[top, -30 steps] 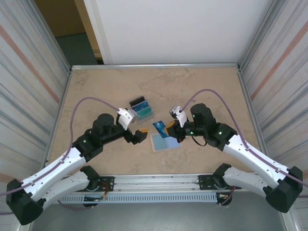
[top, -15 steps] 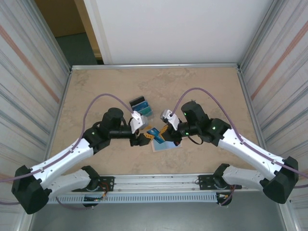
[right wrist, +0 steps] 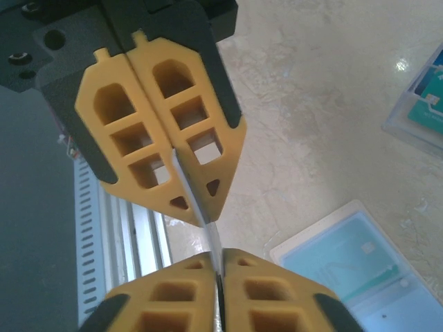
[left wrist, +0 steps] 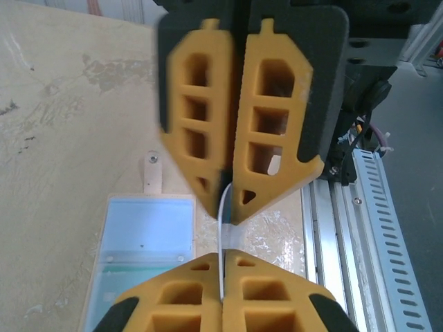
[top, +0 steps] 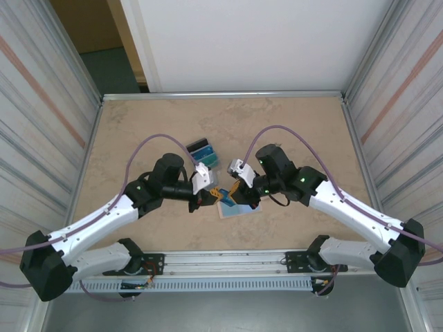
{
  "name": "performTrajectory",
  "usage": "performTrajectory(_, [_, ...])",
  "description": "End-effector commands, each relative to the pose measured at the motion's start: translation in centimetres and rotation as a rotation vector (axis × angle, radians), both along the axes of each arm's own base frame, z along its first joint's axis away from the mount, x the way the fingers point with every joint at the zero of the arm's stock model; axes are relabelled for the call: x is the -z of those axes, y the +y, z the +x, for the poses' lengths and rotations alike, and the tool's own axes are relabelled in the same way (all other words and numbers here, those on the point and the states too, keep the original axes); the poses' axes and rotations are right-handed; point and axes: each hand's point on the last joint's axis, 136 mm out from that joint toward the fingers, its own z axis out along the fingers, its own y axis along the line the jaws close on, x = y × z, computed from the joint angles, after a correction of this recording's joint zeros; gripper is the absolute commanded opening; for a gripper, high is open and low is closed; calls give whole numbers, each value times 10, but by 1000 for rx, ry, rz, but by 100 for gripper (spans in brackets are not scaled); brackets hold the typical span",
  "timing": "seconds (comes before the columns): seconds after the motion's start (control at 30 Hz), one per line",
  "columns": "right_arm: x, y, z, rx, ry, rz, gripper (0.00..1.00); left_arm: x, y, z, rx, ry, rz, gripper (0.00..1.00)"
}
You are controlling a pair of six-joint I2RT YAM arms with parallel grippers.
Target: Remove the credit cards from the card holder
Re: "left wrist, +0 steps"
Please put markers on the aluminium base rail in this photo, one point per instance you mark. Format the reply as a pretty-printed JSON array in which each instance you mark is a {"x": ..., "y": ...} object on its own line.
[{"x": 332, "y": 259}]

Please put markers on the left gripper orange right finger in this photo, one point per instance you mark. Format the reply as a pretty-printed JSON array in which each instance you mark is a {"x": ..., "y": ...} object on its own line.
[{"x": 270, "y": 311}]

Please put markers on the beige leather card holder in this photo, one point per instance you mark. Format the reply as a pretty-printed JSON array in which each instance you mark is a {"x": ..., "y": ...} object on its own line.
[{"x": 149, "y": 224}]

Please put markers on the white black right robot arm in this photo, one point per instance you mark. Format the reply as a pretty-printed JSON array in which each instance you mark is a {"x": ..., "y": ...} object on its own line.
[{"x": 368, "y": 93}]

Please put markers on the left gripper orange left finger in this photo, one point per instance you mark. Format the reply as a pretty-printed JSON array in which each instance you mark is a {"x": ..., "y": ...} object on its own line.
[{"x": 180, "y": 311}]

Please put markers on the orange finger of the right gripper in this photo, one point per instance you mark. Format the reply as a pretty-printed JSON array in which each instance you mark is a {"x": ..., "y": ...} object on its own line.
[
  {"x": 180, "y": 90},
  {"x": 249, "y": 103}
]

